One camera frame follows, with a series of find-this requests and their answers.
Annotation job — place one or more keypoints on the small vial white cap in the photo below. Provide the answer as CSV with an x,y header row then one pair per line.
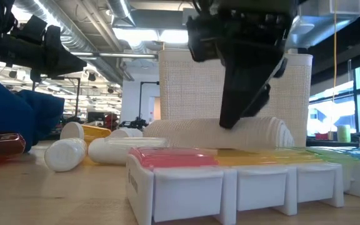
x,y
125,133

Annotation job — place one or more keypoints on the rainbow weekly pill organizer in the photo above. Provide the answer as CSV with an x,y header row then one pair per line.
x,y
186,193

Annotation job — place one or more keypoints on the silver rectangular ventilation duct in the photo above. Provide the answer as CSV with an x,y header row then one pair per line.
x,y
323,22

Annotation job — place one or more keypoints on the dark window frame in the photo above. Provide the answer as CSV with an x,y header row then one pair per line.
x,y
356,103

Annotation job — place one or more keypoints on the black background robot arm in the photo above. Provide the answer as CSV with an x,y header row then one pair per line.
x,y
134,123

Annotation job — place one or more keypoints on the large beige bandage roll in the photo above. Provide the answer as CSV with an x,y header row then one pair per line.
x,y
192,134

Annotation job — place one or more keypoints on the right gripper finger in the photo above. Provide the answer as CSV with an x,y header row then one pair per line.
x,y
259,101
239,90

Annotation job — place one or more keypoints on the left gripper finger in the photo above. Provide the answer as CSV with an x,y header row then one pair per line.
x,y
64,70
64,59

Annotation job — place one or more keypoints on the orange pill bottle white cap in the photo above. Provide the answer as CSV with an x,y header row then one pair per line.
x,y
72,131

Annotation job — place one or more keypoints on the white plastic pill bottle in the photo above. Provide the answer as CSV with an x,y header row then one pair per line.
x,y
64,154
111,151

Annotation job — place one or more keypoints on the linear ceiling light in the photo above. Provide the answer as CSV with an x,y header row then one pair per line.
x,y
123,55

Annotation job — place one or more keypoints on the blue cloth bundle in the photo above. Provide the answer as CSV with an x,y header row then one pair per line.
x,y
5,115

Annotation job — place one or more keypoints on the small red container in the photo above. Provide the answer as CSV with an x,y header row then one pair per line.
x,y
321,136

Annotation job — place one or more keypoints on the red background object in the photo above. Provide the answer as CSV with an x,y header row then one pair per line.
x,y
111,120

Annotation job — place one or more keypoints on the white perforated plastic basket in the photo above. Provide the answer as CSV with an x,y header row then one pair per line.
x,y
192,90

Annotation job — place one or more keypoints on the black ceiling spotlight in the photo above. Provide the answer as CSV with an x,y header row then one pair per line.
x,y
92,76

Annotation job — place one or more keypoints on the green cylindrical roll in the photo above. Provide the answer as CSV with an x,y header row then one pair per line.
x,y
344,134

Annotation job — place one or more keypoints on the black metal frame stand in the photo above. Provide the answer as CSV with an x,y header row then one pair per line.
x,y
141,100
78,93

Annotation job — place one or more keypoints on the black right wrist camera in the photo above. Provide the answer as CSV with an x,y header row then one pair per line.
x,y
200,40

